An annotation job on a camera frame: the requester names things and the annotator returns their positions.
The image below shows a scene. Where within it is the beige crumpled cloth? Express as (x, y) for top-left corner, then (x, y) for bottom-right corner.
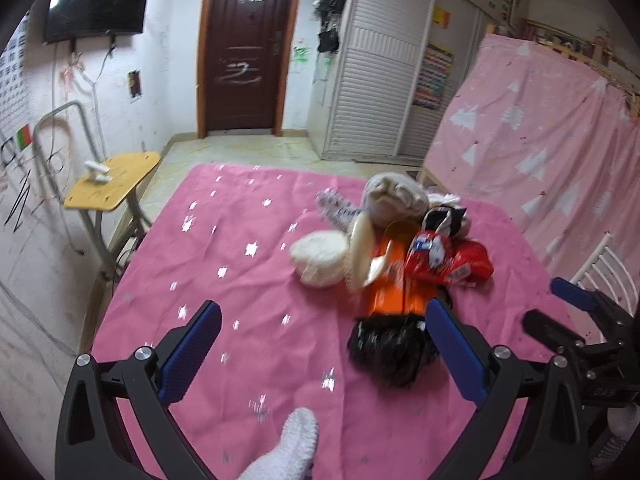
(361, 172), (430, 228)

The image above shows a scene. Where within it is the white metal chair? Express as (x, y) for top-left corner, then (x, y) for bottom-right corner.
(570, 231), (639, 315)

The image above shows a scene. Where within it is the white gloved left hand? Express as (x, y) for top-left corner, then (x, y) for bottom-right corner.
(239, 408), (319, 480)

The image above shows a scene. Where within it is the orange cardboard box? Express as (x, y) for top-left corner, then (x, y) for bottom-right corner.
(363, 235), (436, 318)

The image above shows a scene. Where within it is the red snack bag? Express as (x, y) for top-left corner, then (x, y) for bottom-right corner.
(405, 231), (494, 286)

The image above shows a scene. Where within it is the black hanging bag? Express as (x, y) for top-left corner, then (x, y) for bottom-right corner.
(314, 0), (347, 54)

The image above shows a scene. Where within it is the dark brown door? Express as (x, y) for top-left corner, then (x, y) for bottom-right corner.
(196, 0), (298, 139)

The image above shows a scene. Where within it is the white patterned wrapper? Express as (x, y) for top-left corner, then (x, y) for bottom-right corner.
(316, 188), (362, 232)

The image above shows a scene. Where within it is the white dotted gloved right hand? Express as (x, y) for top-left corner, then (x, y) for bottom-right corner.
(591, 403), (639, 471)

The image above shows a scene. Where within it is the colourful wall chart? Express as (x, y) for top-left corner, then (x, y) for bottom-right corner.
(413, 42), (454, 110)

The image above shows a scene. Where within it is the black wall television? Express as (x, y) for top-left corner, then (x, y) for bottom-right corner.
(43, 0), (146, 44)

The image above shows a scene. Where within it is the black white wrapper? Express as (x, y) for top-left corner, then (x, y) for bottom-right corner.
(422, 193), (472, 238)

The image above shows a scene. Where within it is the pink tree pattern curtain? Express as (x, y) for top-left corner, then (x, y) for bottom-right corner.
(424, 35), (639, 278)

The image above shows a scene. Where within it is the white object on stool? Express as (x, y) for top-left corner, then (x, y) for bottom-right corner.
(85, 160), (112, 184)

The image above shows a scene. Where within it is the white louvered wardrobe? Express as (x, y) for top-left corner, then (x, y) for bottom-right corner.
(307, 0), (530, 162)

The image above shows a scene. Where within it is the pink star tablecloth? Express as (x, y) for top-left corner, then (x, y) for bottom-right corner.
(91, 161), (591, 480)

